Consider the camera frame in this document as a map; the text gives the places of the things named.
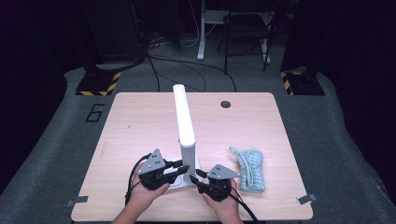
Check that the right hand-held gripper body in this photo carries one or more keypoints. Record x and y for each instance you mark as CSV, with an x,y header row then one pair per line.
x,y
219,186

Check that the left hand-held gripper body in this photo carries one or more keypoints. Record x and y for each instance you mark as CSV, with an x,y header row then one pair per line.
x,y
154,168

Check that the light blue cloth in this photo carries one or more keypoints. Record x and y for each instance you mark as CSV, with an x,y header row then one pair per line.
x,y
253,171

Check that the white desk lamp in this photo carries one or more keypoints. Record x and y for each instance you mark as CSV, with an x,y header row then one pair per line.
x,y
184,118

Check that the person's right hand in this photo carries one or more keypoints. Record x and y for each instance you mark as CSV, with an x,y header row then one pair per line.
x,y
227,208

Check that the person's left hand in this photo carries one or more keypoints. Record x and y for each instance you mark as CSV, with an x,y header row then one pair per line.
x,y
141,199

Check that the grey tape piece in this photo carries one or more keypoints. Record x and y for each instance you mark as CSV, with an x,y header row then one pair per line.
x,y
306,199
77,199

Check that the black striped stand base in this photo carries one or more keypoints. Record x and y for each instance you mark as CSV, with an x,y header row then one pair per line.
x,y
96,82
305,84

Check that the black cabinet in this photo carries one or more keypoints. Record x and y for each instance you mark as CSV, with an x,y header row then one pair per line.
x,y
115,31

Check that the black folding chair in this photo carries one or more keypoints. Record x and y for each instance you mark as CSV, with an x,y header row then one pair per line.
x,y
246,28

